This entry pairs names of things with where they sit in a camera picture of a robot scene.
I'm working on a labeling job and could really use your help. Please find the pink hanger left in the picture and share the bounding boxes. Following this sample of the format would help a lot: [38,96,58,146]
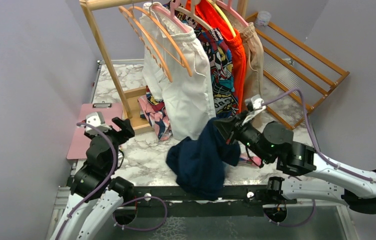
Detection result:
[149,3,190,33]

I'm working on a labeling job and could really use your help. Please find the orange twisted hanger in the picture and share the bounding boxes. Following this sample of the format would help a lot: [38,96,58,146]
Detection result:
[118,6,173,83]

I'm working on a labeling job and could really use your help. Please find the beige shorts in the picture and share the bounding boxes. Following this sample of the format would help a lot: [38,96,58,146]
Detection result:
[239,22,264,103]

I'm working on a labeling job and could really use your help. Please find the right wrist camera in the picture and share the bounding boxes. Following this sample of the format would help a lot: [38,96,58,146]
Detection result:
[242,94,267,125]

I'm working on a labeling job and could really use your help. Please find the wooden clothes rack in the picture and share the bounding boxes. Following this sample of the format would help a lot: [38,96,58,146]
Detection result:
[79,0,250,135]

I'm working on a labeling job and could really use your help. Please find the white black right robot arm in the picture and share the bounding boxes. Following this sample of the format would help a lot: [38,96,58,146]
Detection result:
[213,117,376,215]

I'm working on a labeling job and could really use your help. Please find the pink hanger right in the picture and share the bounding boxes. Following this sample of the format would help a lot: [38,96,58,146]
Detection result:
[215,0,249,27]

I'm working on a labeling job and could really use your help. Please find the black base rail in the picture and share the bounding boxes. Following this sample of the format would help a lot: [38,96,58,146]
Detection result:
[113,185,297,223]

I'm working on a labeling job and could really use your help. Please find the beige wooden hanger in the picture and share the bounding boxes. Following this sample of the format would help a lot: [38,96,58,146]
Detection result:
[173,0,213,31]

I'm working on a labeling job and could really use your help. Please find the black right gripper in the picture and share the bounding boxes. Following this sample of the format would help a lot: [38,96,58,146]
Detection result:
[212,109,271,163]

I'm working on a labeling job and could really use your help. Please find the navy blue shorts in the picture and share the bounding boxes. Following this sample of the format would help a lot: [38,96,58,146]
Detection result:
[166,117,241,201]

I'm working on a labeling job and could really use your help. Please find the pink navy patterned shorts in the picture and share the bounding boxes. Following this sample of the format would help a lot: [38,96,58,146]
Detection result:
[138,86,172,141]

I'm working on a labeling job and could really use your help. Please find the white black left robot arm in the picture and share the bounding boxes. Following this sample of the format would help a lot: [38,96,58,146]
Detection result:
[51,115,135,240]

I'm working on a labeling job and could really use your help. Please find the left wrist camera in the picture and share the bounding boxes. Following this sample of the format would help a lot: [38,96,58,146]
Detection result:
[85,111,110,136]

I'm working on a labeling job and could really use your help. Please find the wooden slatted shelf rack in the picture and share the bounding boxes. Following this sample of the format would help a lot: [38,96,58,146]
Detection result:
[255,22,349,129]

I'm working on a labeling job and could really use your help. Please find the pink cylindrical bottle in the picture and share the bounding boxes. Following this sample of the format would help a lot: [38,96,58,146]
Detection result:
[239,155,264,168]

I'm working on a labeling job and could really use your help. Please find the orange red shorts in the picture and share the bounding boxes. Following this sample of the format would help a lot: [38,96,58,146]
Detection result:
[195,0,246,114]

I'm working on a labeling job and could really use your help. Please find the pink clipboard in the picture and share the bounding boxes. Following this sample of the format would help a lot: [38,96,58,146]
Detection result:
[66,102,123,160]

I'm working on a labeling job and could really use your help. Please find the clear paperclip jar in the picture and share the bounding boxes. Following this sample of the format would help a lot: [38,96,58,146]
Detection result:
[255,10,272,27]

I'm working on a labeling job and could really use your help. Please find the comic print shorts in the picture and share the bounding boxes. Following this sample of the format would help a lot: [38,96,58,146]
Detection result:
[175,10,239,118]

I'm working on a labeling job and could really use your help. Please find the white shorts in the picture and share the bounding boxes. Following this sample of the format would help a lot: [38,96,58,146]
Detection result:
[138,2,217,142]

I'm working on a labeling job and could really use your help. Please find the pink hanger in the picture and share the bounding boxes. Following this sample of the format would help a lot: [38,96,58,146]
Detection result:
[215,0,249,27]
[149,3,190,33]

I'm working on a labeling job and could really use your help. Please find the yellow hanger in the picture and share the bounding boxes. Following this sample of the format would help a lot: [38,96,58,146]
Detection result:
[207,0,236,37]

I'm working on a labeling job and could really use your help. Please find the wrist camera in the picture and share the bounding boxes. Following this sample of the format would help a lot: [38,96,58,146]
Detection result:
[85,111,110,136]
[242,94,267,125]

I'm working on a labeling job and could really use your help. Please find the orange wooden hanger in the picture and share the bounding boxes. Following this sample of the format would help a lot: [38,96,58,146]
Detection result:
[128,2,194,81]

